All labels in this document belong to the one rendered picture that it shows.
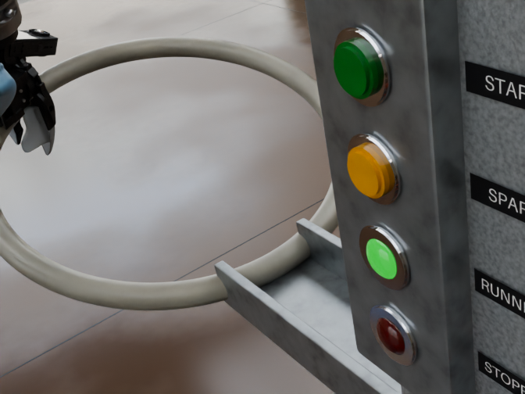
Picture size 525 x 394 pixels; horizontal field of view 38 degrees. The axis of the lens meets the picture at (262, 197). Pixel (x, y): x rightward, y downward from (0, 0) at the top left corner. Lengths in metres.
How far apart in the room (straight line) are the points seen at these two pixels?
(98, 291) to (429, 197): 0.55
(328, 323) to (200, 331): 1.78
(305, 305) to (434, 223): 0.48
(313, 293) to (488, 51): 0.55
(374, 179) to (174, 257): 2.59
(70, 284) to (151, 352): 1.69
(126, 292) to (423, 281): 0.50
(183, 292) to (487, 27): 0.58
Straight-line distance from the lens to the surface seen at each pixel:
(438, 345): 0.39
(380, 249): 0.38
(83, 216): 3.39
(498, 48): 0.30
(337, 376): 0.69
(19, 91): 1.05
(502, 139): 0.32
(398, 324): 0.41
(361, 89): 0.33
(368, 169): 0.35
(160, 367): 2.47
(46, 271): 0.87
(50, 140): 1.11
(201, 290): 0.83
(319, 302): 0.81
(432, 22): 0.31
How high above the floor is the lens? 1.59
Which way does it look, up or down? 30 degrees down
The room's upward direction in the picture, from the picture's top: 12 degrees counter-clockwise
